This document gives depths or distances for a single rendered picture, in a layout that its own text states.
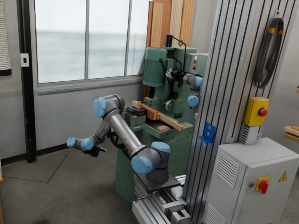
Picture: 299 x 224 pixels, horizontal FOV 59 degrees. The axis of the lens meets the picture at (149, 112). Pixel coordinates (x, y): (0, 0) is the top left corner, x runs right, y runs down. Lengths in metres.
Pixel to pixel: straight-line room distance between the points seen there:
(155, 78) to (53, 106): 1.50
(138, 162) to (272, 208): 0.71
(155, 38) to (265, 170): 2.82
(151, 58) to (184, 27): 2.02
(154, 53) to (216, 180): 1.22
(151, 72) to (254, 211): 1.35
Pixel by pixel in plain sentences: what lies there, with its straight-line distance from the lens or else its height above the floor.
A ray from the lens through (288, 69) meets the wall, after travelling 4.16.
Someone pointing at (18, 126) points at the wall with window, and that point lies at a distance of 3.27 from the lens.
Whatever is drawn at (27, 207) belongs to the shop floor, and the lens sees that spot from 2.82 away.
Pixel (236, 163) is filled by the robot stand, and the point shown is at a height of 1.21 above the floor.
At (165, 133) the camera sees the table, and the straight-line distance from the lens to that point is 2.17.
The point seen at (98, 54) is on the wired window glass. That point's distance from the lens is 3.53.
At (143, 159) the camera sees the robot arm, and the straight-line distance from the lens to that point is 1.47.
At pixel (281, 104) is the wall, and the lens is 4.24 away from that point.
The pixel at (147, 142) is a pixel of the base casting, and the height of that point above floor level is 0.75.
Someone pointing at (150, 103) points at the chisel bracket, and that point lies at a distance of 2.35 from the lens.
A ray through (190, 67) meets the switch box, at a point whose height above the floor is 1.37.
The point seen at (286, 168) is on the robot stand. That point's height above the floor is 1.18.
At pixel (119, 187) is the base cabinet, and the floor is 0.08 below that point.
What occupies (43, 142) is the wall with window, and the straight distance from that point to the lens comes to 3.47.
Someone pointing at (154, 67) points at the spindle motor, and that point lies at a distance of 2.23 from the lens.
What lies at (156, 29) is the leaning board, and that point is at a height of 1.57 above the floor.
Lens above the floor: 1.79
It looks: 21 degrees down
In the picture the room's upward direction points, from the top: 6 degrees clockwise
